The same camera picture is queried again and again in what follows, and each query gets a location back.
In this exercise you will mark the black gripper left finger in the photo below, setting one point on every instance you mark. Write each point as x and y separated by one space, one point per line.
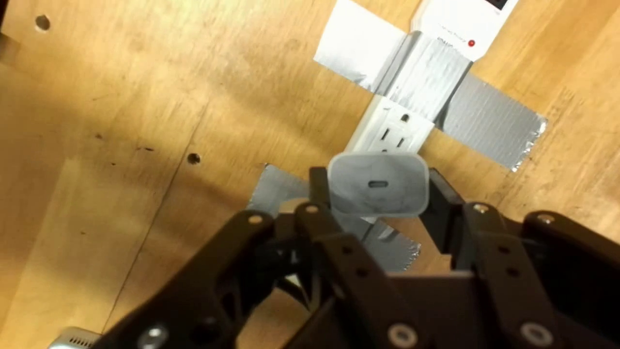
272 283

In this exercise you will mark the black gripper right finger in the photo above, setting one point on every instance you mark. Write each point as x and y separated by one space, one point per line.
549 283

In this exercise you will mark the white USB charger head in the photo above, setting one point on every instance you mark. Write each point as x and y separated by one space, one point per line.
378 184

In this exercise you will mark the white power strip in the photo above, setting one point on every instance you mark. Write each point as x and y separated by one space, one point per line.
394 128

